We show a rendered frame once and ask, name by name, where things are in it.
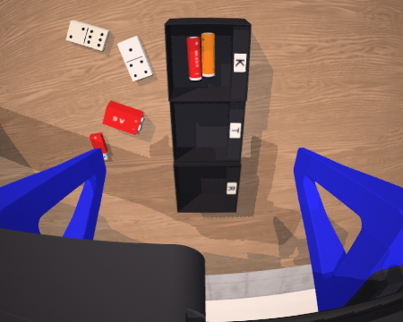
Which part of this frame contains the red aa battery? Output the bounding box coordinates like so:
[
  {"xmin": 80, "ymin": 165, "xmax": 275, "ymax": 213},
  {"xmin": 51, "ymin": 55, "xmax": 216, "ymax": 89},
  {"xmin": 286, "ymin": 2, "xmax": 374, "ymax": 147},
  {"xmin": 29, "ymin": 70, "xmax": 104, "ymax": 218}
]
[{"xmin": 186, "ymin": 37, "xmax": 202, "ymax": 81}]

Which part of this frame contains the red usb stick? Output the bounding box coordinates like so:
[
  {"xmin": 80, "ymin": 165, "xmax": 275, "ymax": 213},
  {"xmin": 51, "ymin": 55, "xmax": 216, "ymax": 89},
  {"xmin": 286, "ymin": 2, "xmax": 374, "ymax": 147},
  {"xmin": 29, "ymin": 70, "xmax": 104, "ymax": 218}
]
[{"xmin": 90, "ymin": 132, "xmax": 108, "ymax": 160}]

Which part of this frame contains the red 9 v battery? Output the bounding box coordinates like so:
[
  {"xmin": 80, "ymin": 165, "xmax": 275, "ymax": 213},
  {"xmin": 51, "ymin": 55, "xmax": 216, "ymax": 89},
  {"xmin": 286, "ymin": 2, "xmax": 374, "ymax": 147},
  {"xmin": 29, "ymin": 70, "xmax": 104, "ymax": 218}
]
[{"xmin": 103, "ymin": 100, "xmax": 143, "ymax": 135}]

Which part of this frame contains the black rack of bins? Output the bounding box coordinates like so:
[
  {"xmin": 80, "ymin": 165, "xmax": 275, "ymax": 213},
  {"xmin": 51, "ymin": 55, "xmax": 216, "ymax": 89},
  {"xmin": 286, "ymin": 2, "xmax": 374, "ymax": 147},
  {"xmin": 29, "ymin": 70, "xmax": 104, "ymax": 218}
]
[{"xmin": 165, "ymin": 18, "xmax": 252, "ymax": 213}]

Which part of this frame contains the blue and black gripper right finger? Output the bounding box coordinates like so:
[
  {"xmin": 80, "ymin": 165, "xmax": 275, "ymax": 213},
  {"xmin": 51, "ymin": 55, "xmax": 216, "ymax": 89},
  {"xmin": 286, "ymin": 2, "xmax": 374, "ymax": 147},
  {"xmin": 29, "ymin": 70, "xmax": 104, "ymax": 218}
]
[{"xmin": 294, "ymin": 148, "xmax": 403, "ymax": 311}]

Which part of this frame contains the white domino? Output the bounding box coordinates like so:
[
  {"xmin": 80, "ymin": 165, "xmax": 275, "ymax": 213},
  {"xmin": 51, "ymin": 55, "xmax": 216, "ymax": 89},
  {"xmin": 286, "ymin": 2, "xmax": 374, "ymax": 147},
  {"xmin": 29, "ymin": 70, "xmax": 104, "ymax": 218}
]
[
  {"xmin": 117, "ymin": 36, "xmax": 153, "ymax": 81},
  {"xmin": 66, "ymin": 20, "xmax": 109, "ymax": 51}
]

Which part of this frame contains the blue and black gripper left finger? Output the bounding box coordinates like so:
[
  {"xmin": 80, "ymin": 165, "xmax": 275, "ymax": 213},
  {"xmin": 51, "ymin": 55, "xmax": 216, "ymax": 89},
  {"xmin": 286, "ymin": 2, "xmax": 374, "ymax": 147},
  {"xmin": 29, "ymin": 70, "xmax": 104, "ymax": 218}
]
[{"xmin": 0, "ymin": 148, "xmax": 107, "ymax": 240}]

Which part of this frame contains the orange aa battery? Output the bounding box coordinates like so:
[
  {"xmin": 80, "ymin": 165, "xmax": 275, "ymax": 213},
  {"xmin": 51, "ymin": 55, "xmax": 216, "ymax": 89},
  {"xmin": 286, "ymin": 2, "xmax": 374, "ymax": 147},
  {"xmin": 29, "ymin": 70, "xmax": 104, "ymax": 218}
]
[{"xmin": 201, "ymin": 32, "xmax": 215, "ymax": 77}]

